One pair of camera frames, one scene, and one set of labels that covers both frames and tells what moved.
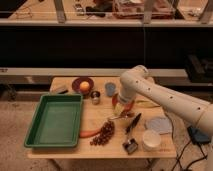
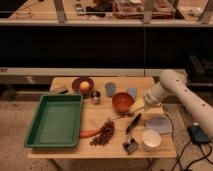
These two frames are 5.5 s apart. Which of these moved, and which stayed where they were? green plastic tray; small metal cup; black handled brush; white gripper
Moved: white gripper
Stayed: small metal cup; green plastic tray; black handled brush
